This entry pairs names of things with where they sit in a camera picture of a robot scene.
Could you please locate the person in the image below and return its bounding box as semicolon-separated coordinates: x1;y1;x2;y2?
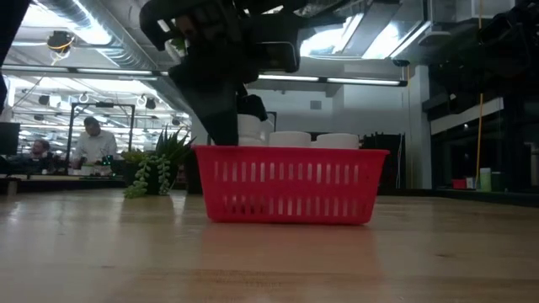
28;138;56;173
69;116;119;176

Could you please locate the green cup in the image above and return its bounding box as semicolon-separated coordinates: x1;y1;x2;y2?
479;167;493;193

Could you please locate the long ceiling light bar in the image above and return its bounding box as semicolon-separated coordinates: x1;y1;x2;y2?
256;73;408;88
0;64;170;82

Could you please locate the white pill bottle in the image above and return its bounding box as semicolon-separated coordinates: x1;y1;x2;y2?
313;133;360;151
237;113;275;147

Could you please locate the thin yellow vertical cord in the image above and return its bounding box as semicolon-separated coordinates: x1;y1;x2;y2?
474;0;485;189

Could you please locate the red plastic basket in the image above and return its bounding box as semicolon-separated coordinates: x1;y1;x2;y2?
192;145;391;226

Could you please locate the small trailing succulent plant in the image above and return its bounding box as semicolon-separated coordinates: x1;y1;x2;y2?
121;125;197;199

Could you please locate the black computer monitor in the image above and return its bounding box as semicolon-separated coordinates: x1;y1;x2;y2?
0;121;21;156

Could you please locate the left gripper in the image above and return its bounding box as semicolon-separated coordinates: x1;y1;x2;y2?
168;40;270;146

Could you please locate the black ceiling cord reel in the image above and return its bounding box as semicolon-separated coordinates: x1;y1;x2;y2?
45;29;77;55

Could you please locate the black rectangular stand frame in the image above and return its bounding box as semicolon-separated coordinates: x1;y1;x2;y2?
65;102;136;169

